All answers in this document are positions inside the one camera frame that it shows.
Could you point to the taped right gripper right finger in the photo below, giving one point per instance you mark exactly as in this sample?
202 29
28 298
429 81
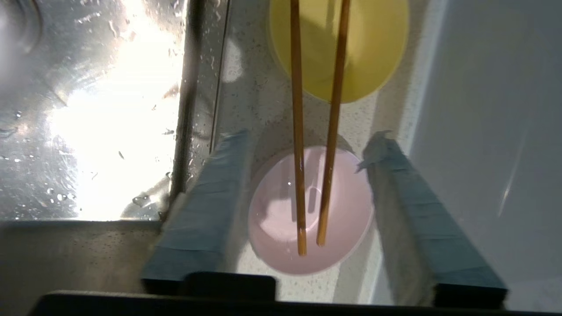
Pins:
421 228

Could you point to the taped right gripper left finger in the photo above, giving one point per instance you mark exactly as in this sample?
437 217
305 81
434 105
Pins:
202 210

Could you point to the pink plastic bowl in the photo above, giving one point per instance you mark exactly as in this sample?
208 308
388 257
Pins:
272 219

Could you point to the wooden chopstick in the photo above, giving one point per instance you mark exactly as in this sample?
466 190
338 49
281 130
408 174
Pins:
333 131
298 131

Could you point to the yellow plastic bowl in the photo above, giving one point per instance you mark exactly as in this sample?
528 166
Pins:
377 44

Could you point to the stainless steel sink basin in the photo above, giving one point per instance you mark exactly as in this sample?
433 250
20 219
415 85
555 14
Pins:
88 109

